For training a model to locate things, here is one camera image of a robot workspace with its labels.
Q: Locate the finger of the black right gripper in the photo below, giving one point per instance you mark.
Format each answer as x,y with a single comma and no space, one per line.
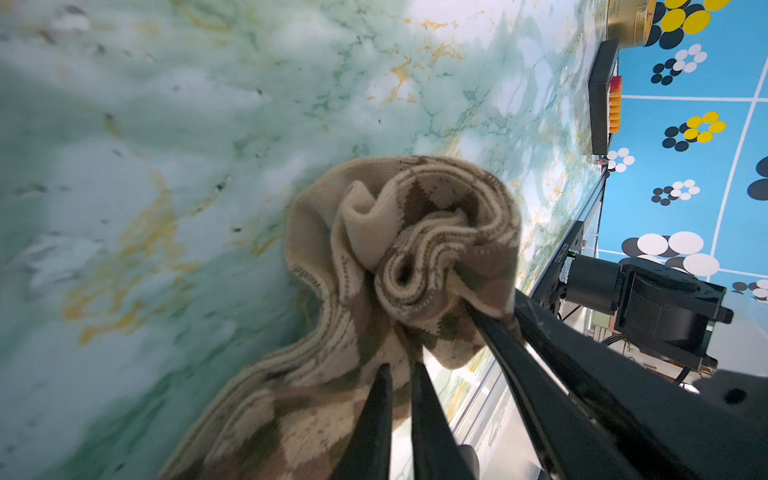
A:
663,431
567,444

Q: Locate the black tray with coloured items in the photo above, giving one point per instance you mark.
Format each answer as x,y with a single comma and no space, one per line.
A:
605,97

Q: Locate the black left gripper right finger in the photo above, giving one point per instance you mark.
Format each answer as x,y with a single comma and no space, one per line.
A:
435,452

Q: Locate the round red lid tin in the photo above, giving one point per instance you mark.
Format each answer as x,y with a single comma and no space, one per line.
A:
629,22

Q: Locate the beige argyle sock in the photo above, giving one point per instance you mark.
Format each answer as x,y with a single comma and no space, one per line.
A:
396,250

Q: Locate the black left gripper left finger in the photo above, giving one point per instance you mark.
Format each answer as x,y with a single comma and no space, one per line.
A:
368,453

